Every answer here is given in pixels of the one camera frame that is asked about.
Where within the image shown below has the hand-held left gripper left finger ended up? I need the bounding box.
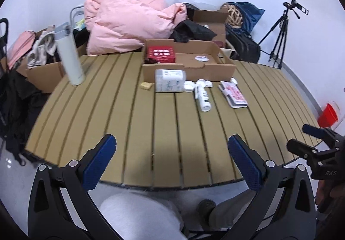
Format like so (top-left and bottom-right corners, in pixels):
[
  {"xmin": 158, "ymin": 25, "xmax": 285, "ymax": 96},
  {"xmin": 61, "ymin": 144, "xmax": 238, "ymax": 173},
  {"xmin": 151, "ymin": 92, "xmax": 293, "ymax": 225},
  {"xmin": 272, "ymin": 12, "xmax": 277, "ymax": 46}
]
[{"xmin": 28, "ymin": 134, "xmax": 119, "ymax": 240}]

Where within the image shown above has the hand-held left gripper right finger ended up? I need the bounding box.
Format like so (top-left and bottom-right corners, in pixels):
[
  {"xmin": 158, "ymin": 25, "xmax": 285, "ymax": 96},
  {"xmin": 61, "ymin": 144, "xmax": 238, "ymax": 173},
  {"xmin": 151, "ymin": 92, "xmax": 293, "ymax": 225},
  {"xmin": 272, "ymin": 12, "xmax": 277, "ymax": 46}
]
[{"xmin": 224, "ymin": 134, "xmax": 317, "ymax": 240}]

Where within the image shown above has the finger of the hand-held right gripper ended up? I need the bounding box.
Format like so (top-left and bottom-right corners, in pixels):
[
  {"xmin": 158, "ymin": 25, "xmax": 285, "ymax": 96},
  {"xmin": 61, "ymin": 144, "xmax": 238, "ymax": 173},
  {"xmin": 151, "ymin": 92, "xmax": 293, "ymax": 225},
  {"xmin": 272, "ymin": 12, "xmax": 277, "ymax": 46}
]
[
  {"xmin": 302, "ymin": 124, "xmax": 345, "ymax": 146},
  {"xmin": 286, "ymin": 139, "xmax": 339, "ymax": 167}
]

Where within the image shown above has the pink notebook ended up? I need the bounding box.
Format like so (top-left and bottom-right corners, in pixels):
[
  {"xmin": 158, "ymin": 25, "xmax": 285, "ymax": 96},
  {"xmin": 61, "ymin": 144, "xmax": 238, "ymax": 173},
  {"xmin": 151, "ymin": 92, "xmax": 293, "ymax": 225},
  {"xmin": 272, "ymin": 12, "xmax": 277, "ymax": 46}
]
[{"xmin": 218, "ymin": 81, "xmax": 249, "ymax": 108}]

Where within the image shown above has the white plastic bottle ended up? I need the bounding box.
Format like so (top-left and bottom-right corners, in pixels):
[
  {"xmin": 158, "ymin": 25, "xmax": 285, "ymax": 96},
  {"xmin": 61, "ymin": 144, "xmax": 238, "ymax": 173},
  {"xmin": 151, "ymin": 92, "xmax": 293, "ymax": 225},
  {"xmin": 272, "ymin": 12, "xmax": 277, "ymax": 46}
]
[{"xmin": 198, "ymin": 88, "xmax": 212, "ymax": 112}]

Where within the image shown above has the white tissue pack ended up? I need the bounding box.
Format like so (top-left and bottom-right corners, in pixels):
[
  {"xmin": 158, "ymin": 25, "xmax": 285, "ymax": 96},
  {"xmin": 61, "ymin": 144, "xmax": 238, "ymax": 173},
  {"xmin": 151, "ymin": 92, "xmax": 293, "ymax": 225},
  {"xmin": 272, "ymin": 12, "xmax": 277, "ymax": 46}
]
[{"xmin": 155, "ymin": 69, "xmax": 186, "ymax": 93}]

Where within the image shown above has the shallow cardboard tray box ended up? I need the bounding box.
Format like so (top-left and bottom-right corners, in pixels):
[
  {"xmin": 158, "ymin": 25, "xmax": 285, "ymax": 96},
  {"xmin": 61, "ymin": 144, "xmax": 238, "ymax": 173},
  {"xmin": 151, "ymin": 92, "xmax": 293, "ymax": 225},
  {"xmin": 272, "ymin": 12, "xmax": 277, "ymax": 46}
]
[{"xmin": 142, "ymin": 39, "xmax": 237, "ymax": 82}]

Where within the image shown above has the person's right hand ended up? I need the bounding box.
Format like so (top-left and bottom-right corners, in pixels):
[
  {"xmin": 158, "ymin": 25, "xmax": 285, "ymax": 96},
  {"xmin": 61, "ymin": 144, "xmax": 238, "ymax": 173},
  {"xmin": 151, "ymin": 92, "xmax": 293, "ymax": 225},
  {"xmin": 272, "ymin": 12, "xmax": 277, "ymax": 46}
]
[{"xmin": 316, "ymin": 179, "xmax": 345, "ymax": 214}]

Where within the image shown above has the red bucket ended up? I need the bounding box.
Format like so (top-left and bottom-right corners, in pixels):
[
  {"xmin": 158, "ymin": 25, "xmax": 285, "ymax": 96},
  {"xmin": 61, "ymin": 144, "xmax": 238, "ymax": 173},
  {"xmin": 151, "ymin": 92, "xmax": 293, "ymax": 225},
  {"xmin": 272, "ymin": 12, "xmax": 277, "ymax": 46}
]
[{"xmin": 317, "ymin": 101, "xmax": 341, "ymax": 127}]

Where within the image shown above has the dark shoe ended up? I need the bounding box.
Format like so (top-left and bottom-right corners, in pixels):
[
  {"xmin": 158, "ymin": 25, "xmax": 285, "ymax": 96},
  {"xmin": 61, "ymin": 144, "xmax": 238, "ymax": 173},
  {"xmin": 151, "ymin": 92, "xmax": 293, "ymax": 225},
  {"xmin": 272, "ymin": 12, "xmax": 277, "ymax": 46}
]
[{"xmin": 198, "ymin": 199, "xmax": 216, "ymax": 219}]

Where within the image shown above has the person's left leg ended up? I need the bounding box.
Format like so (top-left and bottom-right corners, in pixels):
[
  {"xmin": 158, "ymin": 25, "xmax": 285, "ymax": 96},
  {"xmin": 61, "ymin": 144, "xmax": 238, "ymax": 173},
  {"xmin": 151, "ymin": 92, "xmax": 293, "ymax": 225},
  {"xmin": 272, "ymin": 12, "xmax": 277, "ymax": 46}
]
[{"xmin": 98, "ymin": 193, "xmax": 187, "ymax": 240}]

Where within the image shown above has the black jacket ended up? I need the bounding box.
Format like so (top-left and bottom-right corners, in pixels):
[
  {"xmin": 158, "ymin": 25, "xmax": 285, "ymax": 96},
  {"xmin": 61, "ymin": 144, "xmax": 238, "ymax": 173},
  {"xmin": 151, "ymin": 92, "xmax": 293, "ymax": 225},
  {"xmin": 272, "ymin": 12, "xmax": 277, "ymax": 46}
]
[{"xmin": 0, "ymin": 70, "xmax": 49, "ymax": 166}]

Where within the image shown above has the cardboard box with clothes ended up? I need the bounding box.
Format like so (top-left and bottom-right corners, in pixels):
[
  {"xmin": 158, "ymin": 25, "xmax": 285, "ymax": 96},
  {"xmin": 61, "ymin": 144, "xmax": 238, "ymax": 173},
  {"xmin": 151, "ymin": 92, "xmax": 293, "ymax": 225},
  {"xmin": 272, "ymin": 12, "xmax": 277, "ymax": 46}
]
[{"xmin": 25, "ymin": 29, "xmax": 89, "ymax": 94}]

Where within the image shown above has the white thermos bottle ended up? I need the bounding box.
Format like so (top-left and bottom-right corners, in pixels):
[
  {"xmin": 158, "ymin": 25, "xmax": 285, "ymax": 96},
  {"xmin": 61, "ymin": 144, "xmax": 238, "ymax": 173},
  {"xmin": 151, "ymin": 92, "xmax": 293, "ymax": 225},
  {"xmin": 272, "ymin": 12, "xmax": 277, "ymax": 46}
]
[{"xmin": 55, "ymin": 22, "xmax": 86, "ymax": 86}]

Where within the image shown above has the black suitcase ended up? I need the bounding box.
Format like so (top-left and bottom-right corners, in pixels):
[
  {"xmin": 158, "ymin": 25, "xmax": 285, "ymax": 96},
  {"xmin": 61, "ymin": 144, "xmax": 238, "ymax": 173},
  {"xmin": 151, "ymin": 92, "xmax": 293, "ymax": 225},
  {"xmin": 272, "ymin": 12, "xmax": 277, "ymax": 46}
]
[{"xmin": 225, "ymin": 24, "xmax": 261, "ymax": 64}]

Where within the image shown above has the red patterned box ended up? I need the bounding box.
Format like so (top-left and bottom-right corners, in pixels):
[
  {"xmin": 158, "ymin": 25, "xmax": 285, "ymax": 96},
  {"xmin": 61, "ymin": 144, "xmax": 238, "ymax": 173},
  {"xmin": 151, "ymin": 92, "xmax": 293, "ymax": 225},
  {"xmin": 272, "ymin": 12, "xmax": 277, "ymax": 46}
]
[{"xmin": 147, "ymin": 46, "xmax": 176, "ymax": 64}]

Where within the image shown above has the beige clothing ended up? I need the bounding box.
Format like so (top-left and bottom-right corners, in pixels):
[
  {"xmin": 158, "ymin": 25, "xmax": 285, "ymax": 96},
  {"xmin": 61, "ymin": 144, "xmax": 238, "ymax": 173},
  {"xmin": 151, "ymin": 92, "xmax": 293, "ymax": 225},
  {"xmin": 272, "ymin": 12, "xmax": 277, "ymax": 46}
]
[{"xmin": 27, "ymin": 32, "xmax": 59, "ymax": 68}]

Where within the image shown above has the blue bag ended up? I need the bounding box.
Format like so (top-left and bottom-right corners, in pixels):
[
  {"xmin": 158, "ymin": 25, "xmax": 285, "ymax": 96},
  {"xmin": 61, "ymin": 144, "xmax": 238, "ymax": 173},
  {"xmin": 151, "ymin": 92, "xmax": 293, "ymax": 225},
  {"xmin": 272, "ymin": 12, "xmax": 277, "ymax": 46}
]
[{"xmin": 224, "ymin": 2, "xmax": 265, "ymax": 33}]

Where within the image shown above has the pink bag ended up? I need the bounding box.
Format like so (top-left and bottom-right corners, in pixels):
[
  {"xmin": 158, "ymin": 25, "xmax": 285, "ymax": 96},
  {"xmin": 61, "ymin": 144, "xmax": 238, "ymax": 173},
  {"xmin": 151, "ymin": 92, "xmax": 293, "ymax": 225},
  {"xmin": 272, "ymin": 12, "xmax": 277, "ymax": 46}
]
[{"xmin": 7, "ymin": 31, "xmax": 36, "ymax": 69}]

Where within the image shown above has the woven rattan ball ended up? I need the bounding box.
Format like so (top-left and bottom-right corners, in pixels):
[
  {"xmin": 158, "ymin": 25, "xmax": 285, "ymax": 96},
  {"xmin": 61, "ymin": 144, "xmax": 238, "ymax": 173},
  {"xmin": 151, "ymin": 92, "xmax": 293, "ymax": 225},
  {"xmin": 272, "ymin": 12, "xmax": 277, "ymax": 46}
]
[{"xmin": 226, "ymin": 5, "xmax": 245, "ymax": 27}]

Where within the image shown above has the pink duvet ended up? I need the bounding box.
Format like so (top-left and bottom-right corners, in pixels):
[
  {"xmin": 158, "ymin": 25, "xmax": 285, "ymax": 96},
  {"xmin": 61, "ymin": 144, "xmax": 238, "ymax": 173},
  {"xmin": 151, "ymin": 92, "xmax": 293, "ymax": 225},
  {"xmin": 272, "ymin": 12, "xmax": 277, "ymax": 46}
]
[{"xmin": 84, "ymin": 0, "xmax": 188, "ymax": 55}]

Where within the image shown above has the black cloth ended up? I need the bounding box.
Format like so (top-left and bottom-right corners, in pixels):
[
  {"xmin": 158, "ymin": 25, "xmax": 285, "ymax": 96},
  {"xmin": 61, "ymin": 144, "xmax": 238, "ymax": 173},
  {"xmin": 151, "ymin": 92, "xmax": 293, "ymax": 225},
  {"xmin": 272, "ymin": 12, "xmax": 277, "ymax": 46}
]
[{"xmin": 172, "ymin": 20, "xmax": 218, "ymax": 43}]

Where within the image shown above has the open cardboard box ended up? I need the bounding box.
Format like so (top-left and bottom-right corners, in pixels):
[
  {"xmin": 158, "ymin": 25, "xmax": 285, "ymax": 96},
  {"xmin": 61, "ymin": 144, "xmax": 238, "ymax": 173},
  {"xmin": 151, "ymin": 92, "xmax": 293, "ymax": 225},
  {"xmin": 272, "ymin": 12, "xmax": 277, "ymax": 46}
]
[{"xmin": 193, "ymin": 10, "xmax": 230, "ymax": 48}]

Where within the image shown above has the black folding cart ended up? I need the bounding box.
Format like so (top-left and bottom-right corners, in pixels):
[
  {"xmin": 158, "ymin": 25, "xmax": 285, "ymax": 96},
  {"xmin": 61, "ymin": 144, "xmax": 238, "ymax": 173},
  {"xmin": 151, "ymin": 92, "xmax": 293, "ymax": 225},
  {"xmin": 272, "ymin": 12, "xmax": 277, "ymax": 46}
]
[{"xmin": 0, "ymin": 18, "xmax": 10, "ymax": 74}]

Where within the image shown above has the black tripod with camera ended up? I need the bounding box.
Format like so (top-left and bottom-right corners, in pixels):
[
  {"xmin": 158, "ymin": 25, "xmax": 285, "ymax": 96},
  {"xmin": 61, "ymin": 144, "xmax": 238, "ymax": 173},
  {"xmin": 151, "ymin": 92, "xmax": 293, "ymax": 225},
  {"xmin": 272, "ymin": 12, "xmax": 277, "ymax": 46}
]
[{"xmin": 257, "ymin": 0, "xmax": 309, "ymax": 69}]

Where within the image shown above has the white metal frame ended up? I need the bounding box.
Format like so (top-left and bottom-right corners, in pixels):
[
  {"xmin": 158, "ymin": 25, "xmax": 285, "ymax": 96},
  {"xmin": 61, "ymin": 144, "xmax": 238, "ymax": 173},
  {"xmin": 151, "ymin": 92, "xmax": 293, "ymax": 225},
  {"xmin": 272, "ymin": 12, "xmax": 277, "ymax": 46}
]
[{"xmin": 70, "ymin": 4, "xmax": 86, "ymax": 28}]

